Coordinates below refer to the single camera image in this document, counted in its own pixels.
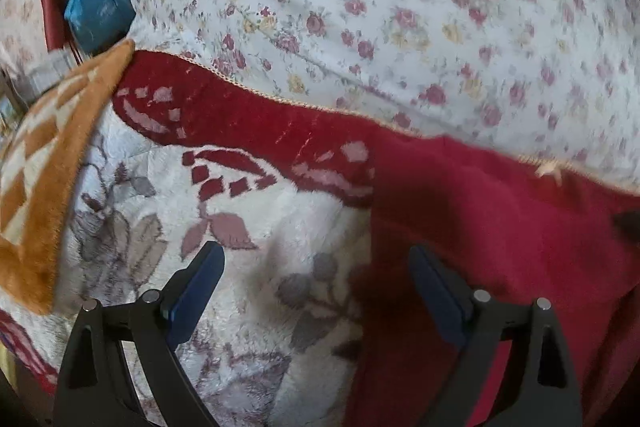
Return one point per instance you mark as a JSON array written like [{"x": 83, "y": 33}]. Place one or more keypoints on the red-bordered floral plush blanket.
[{"x": 250, "y": 207}]

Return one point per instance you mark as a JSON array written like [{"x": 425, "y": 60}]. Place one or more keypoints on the orange checkered blanket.
[{"x": 50, "y": 207}]

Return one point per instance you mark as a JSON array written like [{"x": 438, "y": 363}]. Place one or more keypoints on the blue bag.
[{"x": 95, "y": 12}]

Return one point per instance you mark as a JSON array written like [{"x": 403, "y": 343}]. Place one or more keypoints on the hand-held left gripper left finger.
[{"x": 195, "y": 302}]

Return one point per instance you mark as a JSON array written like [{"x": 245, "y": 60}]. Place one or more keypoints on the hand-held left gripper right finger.
[{"x": 440, "y": 297}]

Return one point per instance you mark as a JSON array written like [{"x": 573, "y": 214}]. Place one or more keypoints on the grey box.
[{"x": 47, "y": 74}]

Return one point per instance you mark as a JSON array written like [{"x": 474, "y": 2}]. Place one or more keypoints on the red knit garment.
[{"x": 500, "y": 232}]

